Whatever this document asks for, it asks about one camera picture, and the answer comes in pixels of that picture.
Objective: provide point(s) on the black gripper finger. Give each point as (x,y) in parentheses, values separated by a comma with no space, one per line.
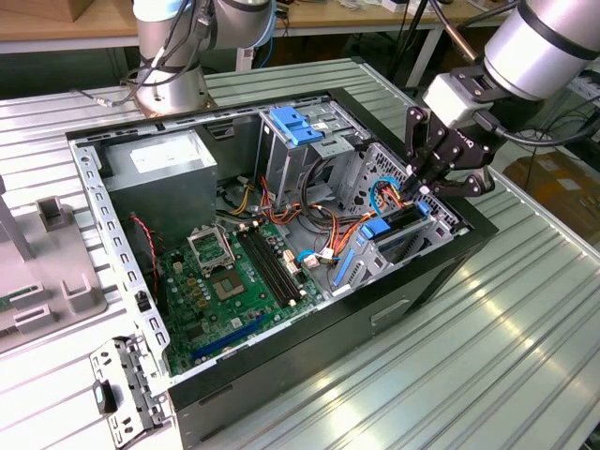
(419,140)
(469,186)

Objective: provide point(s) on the hard disk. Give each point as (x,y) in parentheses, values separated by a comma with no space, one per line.
(375,229)

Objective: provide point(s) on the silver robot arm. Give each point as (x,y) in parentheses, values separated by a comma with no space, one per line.
(534,47)

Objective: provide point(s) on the silver disk bay cage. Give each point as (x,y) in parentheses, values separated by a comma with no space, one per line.
(443,232)

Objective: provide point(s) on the cardboard box with labels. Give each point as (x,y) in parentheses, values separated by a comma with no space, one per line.
(558,187)

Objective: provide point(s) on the black tripod stand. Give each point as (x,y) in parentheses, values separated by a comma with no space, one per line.
(417,23)

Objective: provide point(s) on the blue plastic drive latch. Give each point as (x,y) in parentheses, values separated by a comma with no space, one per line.
(293,124)

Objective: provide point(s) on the small white box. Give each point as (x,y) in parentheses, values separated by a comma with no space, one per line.
(396,5)

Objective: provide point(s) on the silver optical drive cage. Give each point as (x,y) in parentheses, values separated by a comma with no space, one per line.
(281,164)

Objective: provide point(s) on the long wooden desk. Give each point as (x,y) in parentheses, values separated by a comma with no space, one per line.
(328,19)

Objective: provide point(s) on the black RAM slot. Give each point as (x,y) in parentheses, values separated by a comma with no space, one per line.
(278,265)
(263,267)

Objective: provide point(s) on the black open PC case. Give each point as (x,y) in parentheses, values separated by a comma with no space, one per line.
(304,356)

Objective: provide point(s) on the CPU socket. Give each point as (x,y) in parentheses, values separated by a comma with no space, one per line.
(229,286)

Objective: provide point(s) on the green motherboard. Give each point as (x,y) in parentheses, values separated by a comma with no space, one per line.
(234,309)

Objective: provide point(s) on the grey power supply unit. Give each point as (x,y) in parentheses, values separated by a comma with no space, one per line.
(159,192)

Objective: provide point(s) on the blue expansion slot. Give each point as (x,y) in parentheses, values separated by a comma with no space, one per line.
(225,340)

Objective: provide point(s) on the black case fan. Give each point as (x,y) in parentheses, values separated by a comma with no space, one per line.
(140,248)

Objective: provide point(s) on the grey parts rack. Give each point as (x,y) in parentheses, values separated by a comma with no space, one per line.
(51,267)

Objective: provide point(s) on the green RAM stick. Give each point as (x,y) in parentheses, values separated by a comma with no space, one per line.
(4,304)

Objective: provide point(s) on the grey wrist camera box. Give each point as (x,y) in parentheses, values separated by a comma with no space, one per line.
(454,100)

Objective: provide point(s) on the silver expansion slot bracket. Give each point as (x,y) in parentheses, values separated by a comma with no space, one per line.
(110,349)

